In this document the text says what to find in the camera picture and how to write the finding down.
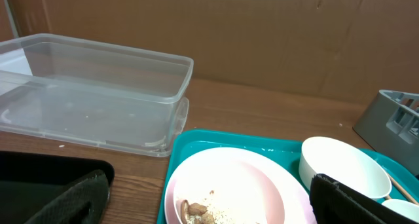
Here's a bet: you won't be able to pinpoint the food scraps rice and nuts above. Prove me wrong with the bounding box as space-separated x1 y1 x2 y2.
179 190 236 224

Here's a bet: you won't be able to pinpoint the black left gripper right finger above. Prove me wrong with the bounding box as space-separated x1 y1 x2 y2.
310 174 416 224

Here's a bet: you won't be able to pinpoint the black waste tray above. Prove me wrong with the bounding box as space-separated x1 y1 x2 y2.
1 151 115 198

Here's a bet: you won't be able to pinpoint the wooden chopstick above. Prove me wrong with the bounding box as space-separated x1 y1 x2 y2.
387 174 418 205

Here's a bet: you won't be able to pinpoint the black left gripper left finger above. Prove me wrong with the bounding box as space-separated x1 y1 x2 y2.
26 170 110 224

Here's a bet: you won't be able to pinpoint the clear plastic bin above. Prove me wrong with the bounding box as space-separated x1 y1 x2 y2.
1 33 194 157

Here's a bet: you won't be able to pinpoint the pink bowl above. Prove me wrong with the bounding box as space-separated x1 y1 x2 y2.
165 161 285 224

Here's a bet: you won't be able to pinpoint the white bowl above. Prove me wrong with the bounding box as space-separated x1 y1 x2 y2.
299 136 392 200

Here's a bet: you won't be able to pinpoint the grey dishwasher rack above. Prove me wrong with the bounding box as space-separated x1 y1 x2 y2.
353 90 418 176

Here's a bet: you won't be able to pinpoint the pink round plate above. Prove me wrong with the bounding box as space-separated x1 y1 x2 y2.
164 147 316 224

